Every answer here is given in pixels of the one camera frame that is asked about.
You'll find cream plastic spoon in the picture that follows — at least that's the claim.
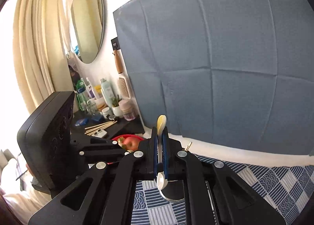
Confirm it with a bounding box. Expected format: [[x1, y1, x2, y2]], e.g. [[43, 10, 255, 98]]
[[156, 115, 168, 191]]

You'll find black side shelf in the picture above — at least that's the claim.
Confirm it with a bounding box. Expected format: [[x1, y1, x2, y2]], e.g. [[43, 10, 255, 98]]
[[71, 111, 145, 139]]

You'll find white phone case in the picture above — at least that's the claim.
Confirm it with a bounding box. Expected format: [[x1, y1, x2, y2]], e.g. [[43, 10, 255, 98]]
[[92, 129, 108, 138]]

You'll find red apple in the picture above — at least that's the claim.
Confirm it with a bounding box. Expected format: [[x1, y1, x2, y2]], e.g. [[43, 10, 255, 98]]
[[122, 136, 143, 151]]

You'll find red fruit basket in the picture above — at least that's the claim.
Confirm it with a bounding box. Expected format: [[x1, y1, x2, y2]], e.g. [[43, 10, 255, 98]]
[[112, 135, 144, 152]]

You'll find blue patterned tablecloth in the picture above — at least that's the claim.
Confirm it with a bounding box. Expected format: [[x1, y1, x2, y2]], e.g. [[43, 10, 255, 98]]
[[131, 156, 313, 224]]

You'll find green plastic bottle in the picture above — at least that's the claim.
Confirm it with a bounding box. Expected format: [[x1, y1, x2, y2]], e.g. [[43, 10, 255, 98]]
[[76, 79, 89, 112]]

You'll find small potted succulent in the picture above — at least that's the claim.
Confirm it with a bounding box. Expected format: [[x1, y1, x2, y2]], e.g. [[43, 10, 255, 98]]
[[112, 95, 123, 118]]

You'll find light green bottle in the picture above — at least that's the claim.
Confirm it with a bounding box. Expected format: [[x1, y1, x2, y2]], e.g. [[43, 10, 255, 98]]
[[101, 78, 115, 107]]

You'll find pink lidded jar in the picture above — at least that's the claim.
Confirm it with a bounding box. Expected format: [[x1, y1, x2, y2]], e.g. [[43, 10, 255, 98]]
[[119, 100, 136, 121]]

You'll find wooden paddle hairbrush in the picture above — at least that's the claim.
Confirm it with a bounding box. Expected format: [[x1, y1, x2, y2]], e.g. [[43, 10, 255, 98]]
[[113, 50, 130, 98]]

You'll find beige curtain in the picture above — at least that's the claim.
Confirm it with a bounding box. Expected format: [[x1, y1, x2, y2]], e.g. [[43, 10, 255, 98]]
[[13, 0, 73, 113]]

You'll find grey-blue backdrop cloth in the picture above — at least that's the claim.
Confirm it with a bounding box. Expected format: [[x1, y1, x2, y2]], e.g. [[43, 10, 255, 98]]
[[113, 0, 313, 155]]

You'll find round wall mirror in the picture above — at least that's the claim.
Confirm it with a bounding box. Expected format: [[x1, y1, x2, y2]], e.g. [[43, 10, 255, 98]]
[[70, 0, 105, 64]]

